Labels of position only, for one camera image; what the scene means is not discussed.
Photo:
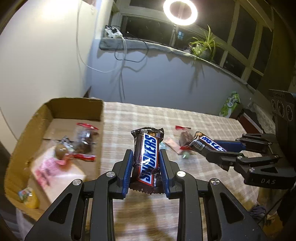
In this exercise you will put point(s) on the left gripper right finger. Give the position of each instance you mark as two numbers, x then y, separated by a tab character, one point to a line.
226	218

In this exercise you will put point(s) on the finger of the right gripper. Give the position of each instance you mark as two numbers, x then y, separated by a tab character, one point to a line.
253	142
239	162

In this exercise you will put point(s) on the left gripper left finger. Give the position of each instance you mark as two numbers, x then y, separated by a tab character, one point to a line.
65	219

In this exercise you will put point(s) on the small green candy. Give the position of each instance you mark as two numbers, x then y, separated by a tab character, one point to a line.
185	155

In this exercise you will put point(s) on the clear bag of bread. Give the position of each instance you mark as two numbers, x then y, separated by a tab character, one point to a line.
52	177

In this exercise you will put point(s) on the Snickers bar English label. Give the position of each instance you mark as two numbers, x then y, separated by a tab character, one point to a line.
146	176

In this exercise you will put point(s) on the dark snack bag red seal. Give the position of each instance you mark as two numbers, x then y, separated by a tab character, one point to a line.
184	135

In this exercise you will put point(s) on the brown jelly cup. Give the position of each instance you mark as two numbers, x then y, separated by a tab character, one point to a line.
61	151

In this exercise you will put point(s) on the black candy wrapper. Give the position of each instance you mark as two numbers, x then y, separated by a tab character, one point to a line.
66	142

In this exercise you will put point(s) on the pink candy wrapper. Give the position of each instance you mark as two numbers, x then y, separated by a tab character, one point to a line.
173	145

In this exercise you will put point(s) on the white lace cloth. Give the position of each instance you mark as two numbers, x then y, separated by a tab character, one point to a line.
264	118

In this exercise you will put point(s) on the red gift box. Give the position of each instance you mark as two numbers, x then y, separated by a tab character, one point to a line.
248	124

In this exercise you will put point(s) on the plaid tablecloth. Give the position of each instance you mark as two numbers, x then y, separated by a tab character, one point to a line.
145	193

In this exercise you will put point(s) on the green paper gift bag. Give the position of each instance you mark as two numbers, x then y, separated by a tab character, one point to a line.
230	104

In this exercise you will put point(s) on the brown cardboard box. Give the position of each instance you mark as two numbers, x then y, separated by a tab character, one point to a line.
32	138

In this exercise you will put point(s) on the yellow jelly cup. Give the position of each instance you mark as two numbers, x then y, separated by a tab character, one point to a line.
29	198

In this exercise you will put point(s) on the potted spider plant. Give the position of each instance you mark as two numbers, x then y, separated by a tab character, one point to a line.
206	47

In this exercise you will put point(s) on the white power strip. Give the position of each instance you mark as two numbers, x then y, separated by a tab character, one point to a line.
113	32

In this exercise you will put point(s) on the white ring light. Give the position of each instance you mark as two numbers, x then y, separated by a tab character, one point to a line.
181	14

